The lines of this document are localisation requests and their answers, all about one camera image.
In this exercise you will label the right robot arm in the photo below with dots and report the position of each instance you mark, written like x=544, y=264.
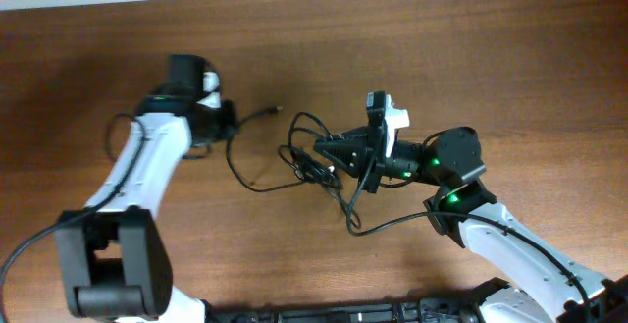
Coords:
x=542, y=284

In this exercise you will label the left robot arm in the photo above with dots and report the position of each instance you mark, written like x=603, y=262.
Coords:
x=114, y=265

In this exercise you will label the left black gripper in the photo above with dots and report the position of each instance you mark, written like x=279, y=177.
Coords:
x=224, y=140

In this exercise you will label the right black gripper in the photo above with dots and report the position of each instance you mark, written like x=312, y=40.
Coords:
x=359, y=151

